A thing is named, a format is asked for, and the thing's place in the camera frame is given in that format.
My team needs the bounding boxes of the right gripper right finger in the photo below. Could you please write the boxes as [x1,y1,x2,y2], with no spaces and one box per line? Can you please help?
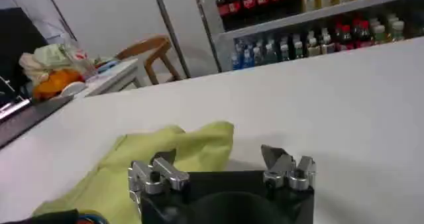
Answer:
[260,144,317,192]

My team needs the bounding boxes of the black monitor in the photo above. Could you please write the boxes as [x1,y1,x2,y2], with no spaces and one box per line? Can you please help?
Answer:
[0,7,49,94]

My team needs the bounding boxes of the blue flat item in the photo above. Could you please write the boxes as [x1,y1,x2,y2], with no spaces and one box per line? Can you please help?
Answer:
[97,59,121,74]

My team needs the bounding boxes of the white side desk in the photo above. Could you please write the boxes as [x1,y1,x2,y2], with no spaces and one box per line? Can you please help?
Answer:
[73,58,144,99]

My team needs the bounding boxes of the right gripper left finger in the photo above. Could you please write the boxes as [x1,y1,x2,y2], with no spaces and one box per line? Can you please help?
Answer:
[127,148,191,196]

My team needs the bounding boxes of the pale green cloth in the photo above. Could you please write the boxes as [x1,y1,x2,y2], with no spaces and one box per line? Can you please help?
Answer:
[32,43,81,71]

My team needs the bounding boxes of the lime green shirt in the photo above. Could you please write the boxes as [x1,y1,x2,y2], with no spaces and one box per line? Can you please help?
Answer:
[32,121,235,224]

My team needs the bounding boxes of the wooden chair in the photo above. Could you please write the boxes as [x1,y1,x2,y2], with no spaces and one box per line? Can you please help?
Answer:
[115,35,183,86]

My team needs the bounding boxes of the dark metal pole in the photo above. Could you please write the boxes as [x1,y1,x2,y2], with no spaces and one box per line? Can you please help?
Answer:
[148,0,192,80]

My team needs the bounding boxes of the beige cloth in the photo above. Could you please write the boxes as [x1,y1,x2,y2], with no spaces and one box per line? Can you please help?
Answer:
[18,52,50,84]

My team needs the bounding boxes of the orange cloth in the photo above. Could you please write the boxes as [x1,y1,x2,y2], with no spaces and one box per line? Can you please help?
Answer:
[32,68,84,101]

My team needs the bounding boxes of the clear plastic water bottle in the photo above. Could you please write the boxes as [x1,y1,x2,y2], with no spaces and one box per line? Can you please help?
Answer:
[59,42,97,81]

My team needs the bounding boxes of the shelf unit with bottles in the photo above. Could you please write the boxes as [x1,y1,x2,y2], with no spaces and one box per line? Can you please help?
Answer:
[195,0,424,72]

